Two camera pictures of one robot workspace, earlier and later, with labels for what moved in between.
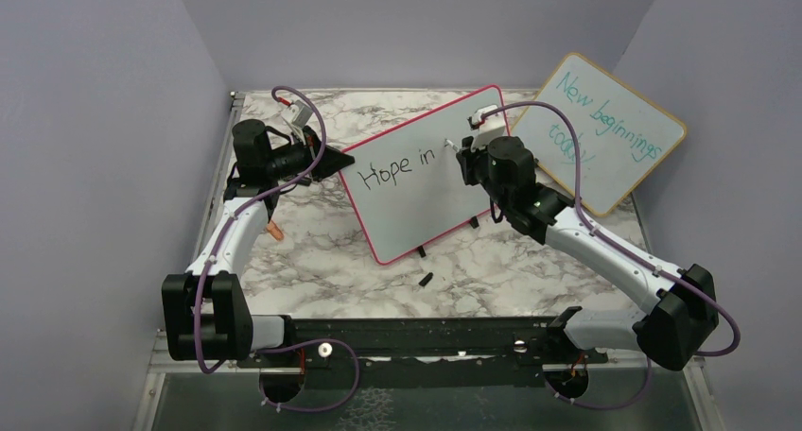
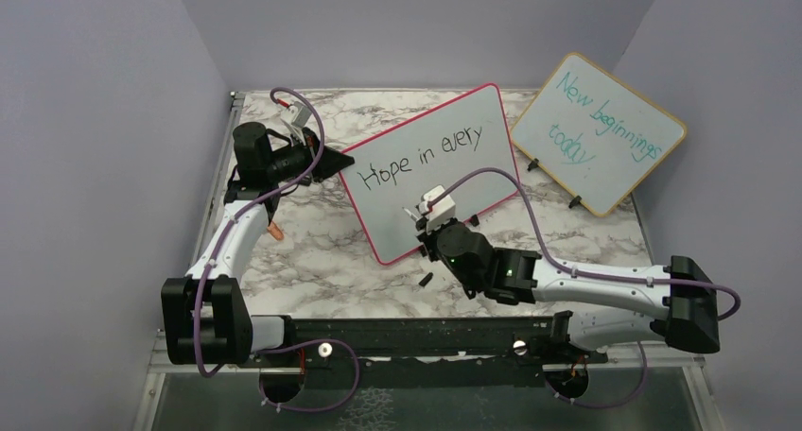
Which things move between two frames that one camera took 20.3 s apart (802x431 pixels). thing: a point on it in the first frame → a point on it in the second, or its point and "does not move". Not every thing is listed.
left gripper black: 323,160 does not move
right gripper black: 466,157 → 428,238
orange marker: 274,231 does not move
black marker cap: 426,279 does not move
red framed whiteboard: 406,185 does not move
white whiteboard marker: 450,143 → 412,215
